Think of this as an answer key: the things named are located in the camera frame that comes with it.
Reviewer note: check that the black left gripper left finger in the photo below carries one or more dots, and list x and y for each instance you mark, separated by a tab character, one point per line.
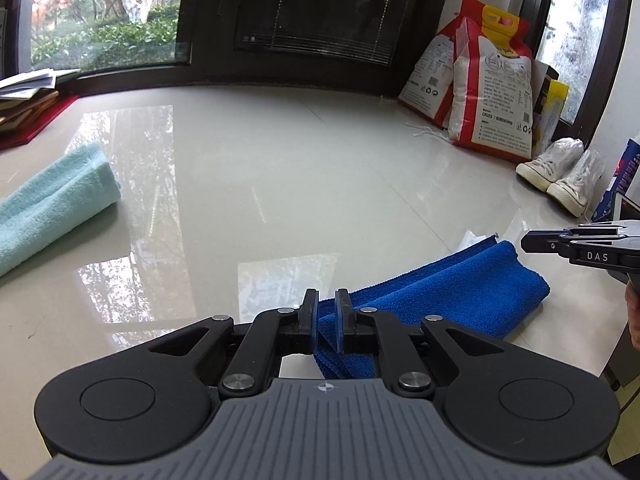
301	331

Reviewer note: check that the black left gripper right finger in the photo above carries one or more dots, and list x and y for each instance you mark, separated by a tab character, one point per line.
352	337

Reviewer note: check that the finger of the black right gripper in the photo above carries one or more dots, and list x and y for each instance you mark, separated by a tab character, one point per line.
547	242

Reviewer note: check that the blue microfiber towel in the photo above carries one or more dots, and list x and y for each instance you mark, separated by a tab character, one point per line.
483	287

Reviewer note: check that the light green folded towel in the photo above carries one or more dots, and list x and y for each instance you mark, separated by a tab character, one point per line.
55	201

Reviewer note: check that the person's right hand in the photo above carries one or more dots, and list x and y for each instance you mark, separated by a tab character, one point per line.
633	312

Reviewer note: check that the right white canvas sneaker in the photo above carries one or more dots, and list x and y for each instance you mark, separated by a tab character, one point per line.
575	190

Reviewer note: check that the white canvas sneaker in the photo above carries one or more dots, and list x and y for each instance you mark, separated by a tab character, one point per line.
551	165
575	190

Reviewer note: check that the blue printed box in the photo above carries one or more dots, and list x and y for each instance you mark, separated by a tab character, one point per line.
625	179

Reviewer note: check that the left white canvas sneaker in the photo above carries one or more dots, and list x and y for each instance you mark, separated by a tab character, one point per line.
551	165

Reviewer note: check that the yellow black box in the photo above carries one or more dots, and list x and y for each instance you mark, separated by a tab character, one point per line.
550	95

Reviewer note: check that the front red white rice bag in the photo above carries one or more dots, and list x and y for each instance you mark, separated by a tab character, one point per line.
492	94

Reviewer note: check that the red white rice bag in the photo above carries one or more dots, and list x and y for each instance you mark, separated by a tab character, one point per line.
492	94
428	91

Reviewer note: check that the rear red white rice bag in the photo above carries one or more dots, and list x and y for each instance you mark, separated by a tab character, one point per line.
428	91

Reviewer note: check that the stack of books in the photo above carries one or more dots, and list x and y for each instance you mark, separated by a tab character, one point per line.
30	101

